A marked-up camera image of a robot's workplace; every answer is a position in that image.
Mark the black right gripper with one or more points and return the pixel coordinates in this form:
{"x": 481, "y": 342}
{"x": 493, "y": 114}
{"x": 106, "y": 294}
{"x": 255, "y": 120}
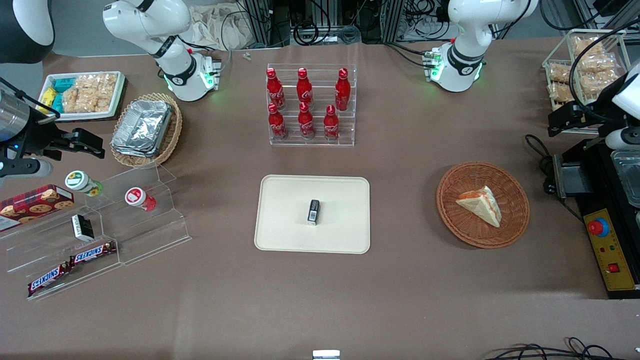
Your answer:
{"x": 35, "y": 140}

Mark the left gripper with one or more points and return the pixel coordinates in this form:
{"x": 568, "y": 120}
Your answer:
{"x": 594, "y": 115}

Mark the triangular sandwich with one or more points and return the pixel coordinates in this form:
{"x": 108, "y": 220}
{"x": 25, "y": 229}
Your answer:
{"x": 481, "y": 205}

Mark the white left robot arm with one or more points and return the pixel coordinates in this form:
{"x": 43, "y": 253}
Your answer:
{"x": 465, "y": 45}

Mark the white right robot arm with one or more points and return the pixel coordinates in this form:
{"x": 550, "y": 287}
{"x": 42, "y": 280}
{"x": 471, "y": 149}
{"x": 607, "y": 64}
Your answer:
{"x": 150, "y": 25}

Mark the white rectangular snack tray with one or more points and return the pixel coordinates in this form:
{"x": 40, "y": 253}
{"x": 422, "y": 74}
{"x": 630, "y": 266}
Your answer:
{"x": 82, "y": 116}

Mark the light woven wicker basket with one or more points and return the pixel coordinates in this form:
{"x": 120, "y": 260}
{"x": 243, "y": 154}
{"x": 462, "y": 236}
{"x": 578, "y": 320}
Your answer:
{"x": 172, "y": 135}

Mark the brown wicker basket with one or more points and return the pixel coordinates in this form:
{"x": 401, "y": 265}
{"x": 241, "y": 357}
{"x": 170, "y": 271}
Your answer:
{"x": 482, "y": 235}

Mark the beige plastic tray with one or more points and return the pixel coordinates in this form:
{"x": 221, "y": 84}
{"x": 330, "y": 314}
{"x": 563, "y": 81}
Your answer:
{"x": 285, "y": 215}

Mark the green capped small bottle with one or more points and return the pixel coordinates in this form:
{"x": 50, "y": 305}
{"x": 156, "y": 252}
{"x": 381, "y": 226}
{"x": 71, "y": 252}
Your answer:
{"x": 80, "y": 182}

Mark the aluminium foil container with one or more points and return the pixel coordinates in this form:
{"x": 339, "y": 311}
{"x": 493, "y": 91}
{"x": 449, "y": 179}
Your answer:
{"x": 132, "y": 152}
{"x": 142, "y": 125}

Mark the clear bag of rice crackers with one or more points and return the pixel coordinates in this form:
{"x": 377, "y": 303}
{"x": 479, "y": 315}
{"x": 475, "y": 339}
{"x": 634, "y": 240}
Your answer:
{"x": 100, "y": 84}
{"x": 82, "y": 102}

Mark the blue snack packet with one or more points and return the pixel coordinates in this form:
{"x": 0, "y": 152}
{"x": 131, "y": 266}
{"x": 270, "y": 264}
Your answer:
{"x": 64, "y": 85}
{"x": 58, "y": 103}

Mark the yellow snack packet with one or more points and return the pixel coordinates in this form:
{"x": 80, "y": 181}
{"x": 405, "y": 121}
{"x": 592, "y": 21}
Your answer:
{"x": 47, "y": 96}

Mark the black appliance with metal pan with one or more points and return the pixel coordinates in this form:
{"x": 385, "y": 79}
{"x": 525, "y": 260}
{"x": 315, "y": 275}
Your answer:
{"x": 595, "y": 180}

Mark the red capped small bottle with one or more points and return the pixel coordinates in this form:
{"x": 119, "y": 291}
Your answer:
{"x": 137, "y": 197}

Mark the red cookie box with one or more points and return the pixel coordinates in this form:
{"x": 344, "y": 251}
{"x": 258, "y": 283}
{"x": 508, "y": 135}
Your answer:
{"x": 35, "y": 205}

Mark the small black and white box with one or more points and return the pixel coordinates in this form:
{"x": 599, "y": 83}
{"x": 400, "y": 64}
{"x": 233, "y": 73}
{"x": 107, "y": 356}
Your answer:
{"x": 82, "y": 227}

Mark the clear acrylic step shelf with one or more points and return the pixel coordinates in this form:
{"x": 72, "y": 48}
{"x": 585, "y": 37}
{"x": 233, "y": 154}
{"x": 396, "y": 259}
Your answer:
{"x": 145, "y": 235}

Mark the snickers chocolate bar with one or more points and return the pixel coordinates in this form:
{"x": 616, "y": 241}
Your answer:
{"x": 92, "y": 253}
{"x": 48, "y": 279}

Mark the red emergency stop button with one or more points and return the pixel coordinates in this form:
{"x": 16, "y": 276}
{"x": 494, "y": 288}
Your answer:
{"x": 598, "y": 227}

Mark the yellow control panel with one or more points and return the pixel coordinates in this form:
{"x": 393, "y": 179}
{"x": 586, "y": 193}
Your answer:
{"x": 617, "y": 270}

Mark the beige cloth bag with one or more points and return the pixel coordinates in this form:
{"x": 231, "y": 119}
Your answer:
{"x": 215, "y": 27}

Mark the red cola bottle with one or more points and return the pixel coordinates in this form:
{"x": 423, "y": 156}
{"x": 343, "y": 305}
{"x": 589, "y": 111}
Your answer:
{"x": 342, "y": 90}
{"x": 331, "y": 125}
{"x": 275, "y": 90}
{"x": 304, "y": 89}
{"x": 276, "y": 124}
{"x": 306, "y": 122}

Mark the clear acrylic bottle rack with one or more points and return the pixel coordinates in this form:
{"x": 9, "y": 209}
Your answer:
{"x": 320, "y": 142}

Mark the small black box with label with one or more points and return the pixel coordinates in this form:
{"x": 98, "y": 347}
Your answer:
{"x": 313, "y": 212}

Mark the small white device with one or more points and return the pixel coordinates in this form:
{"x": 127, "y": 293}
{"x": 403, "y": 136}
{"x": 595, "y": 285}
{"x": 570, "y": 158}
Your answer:
{"x": 326, "y": 355}

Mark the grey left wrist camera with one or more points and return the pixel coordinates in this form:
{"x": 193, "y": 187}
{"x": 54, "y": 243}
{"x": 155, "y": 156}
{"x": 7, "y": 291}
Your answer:
{"x": 622, "y": 139}

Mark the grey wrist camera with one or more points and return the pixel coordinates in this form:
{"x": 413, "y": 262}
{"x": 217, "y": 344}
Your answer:
{"x": 622, "y": 139}
{"x": 27, "y": 168}

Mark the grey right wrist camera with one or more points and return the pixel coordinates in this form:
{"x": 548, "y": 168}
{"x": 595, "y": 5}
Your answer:
{"x": 27, "y": 168}

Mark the aluminium profile frame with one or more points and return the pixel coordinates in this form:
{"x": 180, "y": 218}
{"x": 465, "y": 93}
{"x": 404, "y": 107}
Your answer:
{"x": 395, "y": 17}
{"x": 262, "y": 20}

